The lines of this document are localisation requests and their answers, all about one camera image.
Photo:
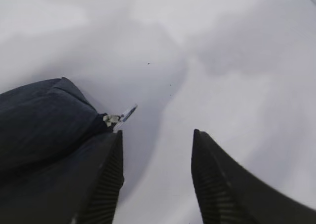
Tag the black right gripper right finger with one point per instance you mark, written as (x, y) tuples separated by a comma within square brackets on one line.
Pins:
[(229, 194)]

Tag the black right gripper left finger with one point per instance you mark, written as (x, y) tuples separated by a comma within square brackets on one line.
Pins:
[(101, 202)]

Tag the dark blue lunch bag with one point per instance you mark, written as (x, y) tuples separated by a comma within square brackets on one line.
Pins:
[(53, 147)]

